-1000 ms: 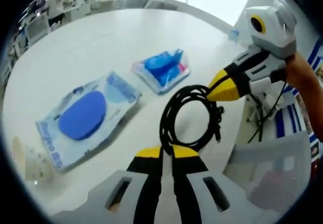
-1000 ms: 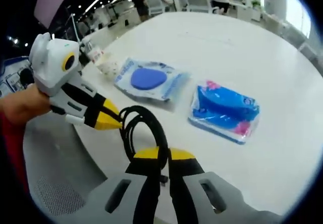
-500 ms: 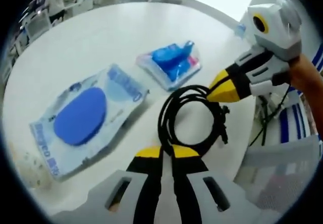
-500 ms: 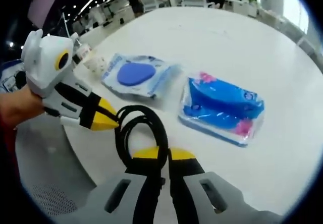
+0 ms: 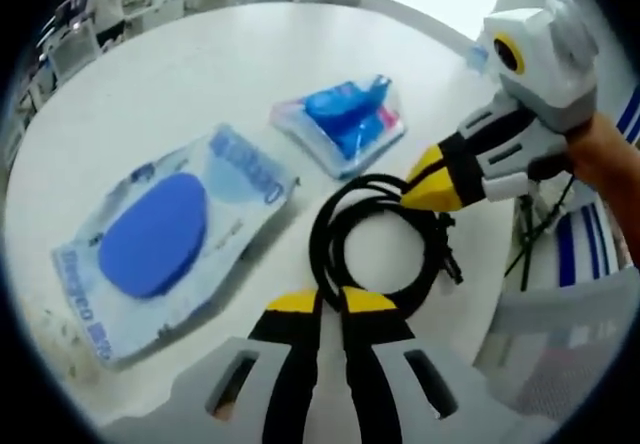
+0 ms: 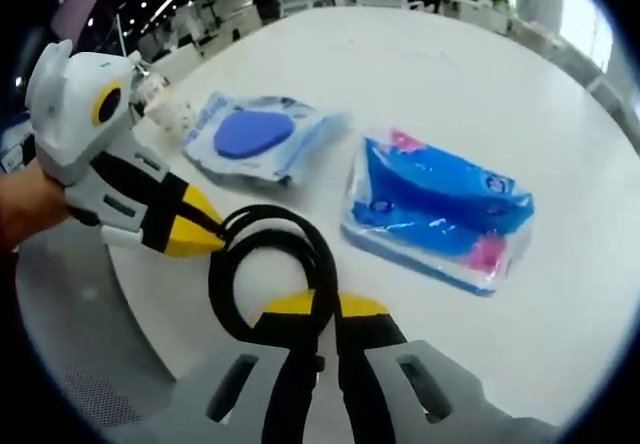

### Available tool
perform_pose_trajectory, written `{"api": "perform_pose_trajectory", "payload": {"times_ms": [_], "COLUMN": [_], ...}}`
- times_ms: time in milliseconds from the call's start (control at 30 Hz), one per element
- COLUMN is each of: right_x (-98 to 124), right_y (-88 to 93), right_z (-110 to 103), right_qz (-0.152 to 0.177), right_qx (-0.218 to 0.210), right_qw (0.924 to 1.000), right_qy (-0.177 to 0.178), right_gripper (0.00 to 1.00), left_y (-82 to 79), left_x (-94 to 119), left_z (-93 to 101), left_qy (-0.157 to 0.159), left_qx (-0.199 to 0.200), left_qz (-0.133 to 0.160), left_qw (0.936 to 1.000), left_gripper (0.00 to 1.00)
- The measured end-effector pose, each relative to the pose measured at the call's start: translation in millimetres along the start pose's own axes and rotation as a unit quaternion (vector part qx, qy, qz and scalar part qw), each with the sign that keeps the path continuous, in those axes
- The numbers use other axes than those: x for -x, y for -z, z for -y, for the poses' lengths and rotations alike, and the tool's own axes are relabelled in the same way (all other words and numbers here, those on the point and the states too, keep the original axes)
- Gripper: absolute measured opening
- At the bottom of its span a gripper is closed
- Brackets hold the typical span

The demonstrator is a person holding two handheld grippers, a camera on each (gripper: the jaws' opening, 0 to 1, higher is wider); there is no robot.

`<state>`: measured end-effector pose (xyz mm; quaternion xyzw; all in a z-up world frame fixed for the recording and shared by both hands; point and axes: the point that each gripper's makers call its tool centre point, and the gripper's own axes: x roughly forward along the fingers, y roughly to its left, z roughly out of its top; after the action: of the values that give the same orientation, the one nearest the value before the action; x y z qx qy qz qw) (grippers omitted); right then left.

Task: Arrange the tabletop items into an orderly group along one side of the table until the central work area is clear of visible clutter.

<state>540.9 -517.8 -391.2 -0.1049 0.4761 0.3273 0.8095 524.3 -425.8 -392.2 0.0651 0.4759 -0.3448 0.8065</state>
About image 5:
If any black cable item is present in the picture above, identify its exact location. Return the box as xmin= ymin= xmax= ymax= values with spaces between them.
xmin=308 ymin=172 xmax=466 ymax=318

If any blue tissue pack item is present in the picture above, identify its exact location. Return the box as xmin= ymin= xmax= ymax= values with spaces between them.
xmin=268 ymin=73 xmax=409 ymax=181

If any person's right hand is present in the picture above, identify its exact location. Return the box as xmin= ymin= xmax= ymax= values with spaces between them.
xmin=562 ymin=111 xmax=640 ymax=193

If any grey mesh chair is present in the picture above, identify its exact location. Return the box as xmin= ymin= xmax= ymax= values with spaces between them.
xmin=472 ymin=266 xmax=640 ymax=423

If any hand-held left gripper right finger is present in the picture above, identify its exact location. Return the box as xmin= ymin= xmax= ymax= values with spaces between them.
xmin=339 ymin=286 xmax=481 ymax=444

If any white office chair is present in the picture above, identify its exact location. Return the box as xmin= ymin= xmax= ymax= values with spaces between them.
xmin=47 ymin=26 xmax=102 ymax=86

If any blue bordered wall poster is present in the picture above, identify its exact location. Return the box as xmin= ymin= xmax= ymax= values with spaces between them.
xmin=554 ymin=78 xmax=640 ymax=290

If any thin black hanging cable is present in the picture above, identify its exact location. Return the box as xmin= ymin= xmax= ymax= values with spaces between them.
xmin=503 ymin=173 xmax=576 ymax=293

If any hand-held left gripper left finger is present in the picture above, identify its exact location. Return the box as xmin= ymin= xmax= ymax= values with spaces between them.
xmin=164 ymin=287 xmax=324 ymax=444

